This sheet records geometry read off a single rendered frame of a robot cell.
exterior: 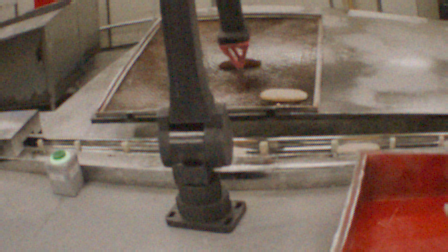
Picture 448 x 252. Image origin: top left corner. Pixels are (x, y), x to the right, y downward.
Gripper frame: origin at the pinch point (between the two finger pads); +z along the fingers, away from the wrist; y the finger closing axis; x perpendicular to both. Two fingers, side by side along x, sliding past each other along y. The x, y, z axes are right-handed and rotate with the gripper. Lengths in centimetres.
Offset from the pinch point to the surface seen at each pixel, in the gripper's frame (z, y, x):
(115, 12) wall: 105, 345, 174
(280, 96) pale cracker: 0.3, -16.0, -9.7
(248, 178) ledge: 2.1, -38.8, -5.0
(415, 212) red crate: 2, -54, -38
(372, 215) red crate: 3, -52, -29
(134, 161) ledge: 1.1, -34.0, 17.0
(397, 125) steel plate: 9.2, -16.5, -38.8
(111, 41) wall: 136, 340, 182
